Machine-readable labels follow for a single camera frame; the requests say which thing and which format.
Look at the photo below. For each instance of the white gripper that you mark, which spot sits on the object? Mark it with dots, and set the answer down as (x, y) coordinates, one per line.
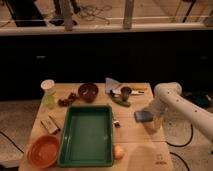
(156, 108)

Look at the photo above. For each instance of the blue sponge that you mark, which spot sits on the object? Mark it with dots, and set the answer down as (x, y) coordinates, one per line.
(143, 116)

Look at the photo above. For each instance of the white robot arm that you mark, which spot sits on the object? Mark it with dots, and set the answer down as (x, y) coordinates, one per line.
(169, 95)

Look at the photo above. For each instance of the green plastic tray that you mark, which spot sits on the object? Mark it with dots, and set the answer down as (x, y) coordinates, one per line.
(87, 138)

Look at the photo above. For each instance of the yellow pencil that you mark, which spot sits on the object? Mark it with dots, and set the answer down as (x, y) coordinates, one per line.
(139, 89)

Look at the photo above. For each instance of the small metal clip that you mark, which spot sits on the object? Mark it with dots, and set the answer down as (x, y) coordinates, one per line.
(115, 122)

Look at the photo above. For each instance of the dark brown cup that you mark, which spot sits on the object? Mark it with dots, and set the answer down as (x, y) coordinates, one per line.
(125, 93)

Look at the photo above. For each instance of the green cucumber toy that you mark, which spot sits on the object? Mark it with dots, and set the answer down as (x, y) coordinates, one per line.
(120, 102)

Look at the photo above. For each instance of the peach coloured fruit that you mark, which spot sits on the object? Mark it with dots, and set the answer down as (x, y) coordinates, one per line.
(118, 152)

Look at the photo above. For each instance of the white marker pen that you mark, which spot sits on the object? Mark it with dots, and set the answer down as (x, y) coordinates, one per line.
(133, 92)

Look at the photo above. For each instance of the light blue cloth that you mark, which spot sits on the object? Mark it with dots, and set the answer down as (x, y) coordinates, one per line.
(111, 84)

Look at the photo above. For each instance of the dark red bowl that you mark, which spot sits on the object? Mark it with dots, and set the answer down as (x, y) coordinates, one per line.
(88, 92)

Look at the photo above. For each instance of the black marker pen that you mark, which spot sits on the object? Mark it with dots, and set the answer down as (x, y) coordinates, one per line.
(59, 129)

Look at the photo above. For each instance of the small cardboard box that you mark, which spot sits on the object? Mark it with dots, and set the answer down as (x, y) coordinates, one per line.
(49, 126)

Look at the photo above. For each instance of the green translucent cup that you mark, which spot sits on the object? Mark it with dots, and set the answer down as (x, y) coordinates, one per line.
(49, 100)

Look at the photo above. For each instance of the white paper cup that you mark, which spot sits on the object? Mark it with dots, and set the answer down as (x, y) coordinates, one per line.
(48, 86)

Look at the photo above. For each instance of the orange plastic bowl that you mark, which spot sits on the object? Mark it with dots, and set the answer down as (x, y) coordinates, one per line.
(43, 152)

